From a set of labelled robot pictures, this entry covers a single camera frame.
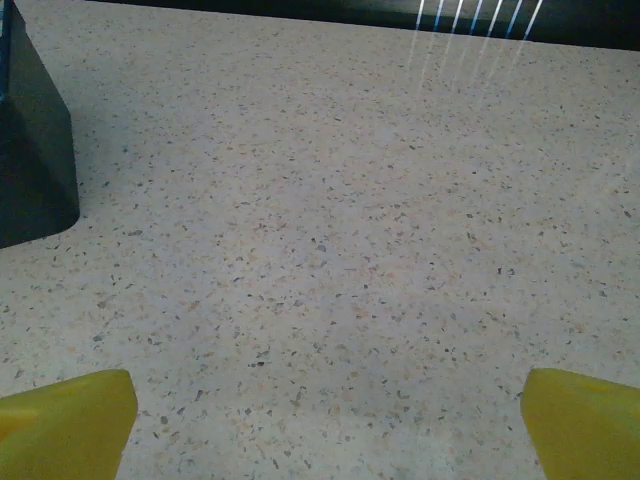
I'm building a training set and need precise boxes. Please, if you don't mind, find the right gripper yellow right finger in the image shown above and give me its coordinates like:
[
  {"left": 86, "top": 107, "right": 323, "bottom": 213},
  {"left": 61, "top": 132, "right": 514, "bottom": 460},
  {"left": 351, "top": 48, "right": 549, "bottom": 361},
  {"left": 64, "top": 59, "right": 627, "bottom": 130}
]
[{"left": 519, "top": 367, "right": 640, "bottom": 480}]

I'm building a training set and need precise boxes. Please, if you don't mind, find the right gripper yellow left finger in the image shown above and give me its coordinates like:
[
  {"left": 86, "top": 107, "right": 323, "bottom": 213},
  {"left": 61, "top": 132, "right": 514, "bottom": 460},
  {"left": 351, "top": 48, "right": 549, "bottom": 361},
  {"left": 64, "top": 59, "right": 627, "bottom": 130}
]
[{"left": 0, "top": 368, "right": 139, "bottom": 480}]

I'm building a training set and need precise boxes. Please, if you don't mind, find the dark box with painting print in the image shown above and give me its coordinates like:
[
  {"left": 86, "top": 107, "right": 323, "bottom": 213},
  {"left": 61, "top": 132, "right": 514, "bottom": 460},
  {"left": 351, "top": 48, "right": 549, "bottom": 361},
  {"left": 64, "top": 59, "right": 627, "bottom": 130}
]
[{"left": 0, "top": 0, "right": 82, "bottom": 250}]

